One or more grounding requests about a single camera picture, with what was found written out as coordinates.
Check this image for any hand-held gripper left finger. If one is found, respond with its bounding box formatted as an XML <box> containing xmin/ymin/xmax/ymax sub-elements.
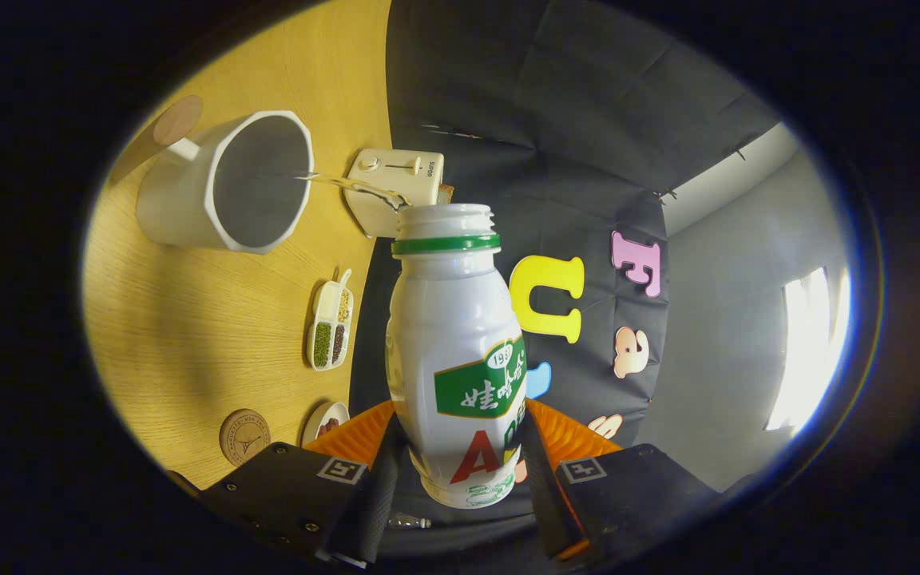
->
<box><xmin>198</xmin><ymin>399</ymin><xmax>409</xmax><ymax>569</ymax></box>

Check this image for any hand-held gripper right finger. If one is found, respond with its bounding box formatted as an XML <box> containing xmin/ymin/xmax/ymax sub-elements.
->
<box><xmin>517</xmin><ymin>398</ymin><xmax>720</xmax><ymax>565</ymax></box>

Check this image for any round cork coaster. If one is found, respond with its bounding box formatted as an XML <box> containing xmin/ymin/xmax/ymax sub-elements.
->
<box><xmin>219</xmin><ymin>409</ymin><xmax>272</xmax><ymax>467</ymax></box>

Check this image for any white juice bottle green label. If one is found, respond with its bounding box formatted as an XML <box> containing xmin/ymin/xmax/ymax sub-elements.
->
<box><xmin>387</xmin><ymin>203</ymin><xmax>529</xmax><ymax>510</ymax></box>

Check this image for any clear juice stream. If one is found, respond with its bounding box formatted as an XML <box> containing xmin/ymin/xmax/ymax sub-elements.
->
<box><xmin>296</xmin><ymin>171</ymin><xmax>410</xmax><ymax>211</ymax></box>

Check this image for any white cup wooden handle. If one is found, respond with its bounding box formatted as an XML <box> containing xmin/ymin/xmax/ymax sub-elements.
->
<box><xmin>109</xmin><ymin>94</ymin><xmax>315</xmax><ymax>255</ymax></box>

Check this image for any white round plate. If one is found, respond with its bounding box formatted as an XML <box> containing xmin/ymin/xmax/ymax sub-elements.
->
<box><xmin>301</xmin><ymin>402</ymin><xmax>351</xmax><ymax>446</ymax></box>

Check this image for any white divided condiment dish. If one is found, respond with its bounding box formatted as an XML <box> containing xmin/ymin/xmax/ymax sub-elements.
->
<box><xmin>306</xmin><ymin>268</ymin><xmax>355</xmax><ymax>372</ymax></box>

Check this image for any wooden table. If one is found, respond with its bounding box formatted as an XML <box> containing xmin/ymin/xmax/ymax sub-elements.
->
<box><xmin>83</xmin><ymin>0</ymin><xmax>395</xmax><ymax>490</ymax></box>

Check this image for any white toaster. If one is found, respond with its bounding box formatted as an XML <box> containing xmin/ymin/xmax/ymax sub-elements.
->
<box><xmin>344</xmin><ymin>148</ymin><xmax>454</xmax><ymax>239</ymax></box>

